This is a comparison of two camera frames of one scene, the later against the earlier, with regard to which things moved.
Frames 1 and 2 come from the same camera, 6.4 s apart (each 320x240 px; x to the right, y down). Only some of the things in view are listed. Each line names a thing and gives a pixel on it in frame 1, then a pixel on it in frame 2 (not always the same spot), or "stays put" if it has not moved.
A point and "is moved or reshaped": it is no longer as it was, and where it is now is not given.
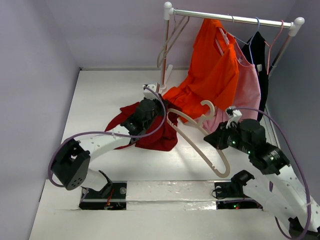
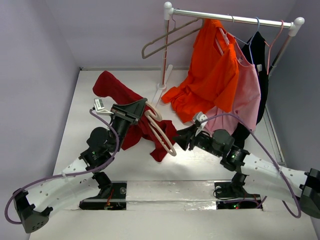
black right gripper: x=215 y=137 -> x=194 y=139
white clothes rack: x=169 y=12 stays put
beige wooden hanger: x=204 y=123 -> x=153 y=112
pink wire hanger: x=270 y=47 stays put
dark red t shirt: x=165 y=139 is moved or reshaped
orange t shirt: x=214 y=76 stays put
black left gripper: x=159 y=105 -> x=130 y=113
